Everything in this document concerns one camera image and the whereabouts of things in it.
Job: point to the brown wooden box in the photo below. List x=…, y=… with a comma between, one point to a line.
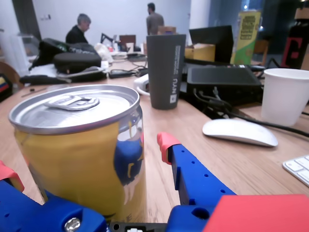
x=127, y=42

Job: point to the red camera mount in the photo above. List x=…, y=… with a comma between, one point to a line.
x=260, y=215

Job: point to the white paper cup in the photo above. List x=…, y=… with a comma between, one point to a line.
x=285, y=96

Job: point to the yellow drink can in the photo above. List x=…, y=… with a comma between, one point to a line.
x=72, y=157

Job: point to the seated person grey hair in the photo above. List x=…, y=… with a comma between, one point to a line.
x=77, y=32

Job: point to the thin black pen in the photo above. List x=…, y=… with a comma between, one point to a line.
x=33, y=91

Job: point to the white plastic bag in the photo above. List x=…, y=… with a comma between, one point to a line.
x=103, y=52

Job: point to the yellow cardboard box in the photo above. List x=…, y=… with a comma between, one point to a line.
x=200, y=52

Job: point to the wooden chair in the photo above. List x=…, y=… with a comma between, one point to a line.
x=260, y=52

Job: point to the grey NYU tumbler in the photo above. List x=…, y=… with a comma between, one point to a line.
x=165, y=72

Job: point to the white power adapter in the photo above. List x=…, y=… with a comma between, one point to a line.
x=142, y=83

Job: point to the black bottle red letter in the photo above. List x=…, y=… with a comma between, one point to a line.
x=295, y=43

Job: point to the white keyboard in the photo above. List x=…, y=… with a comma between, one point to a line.
x=299, y=169

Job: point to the black backpack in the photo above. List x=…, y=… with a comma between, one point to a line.
x=50, y=49

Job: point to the black dock box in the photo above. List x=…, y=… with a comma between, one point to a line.
x=222, y=77

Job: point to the black zip case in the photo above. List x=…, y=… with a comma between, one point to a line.
x=77, y=61

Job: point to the white computer mouse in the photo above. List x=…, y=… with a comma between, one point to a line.
x=239, y=131

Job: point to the yellow green banner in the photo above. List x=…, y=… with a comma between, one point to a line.
x=246, y=36

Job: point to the black phone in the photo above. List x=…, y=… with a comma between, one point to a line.
x=120, y=73

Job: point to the blue gripper finger with pink tip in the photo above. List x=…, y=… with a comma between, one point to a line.
x=193, y=174
x=36, y=215

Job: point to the standing person grey shirt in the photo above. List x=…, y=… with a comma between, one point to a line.
x=154, y=23

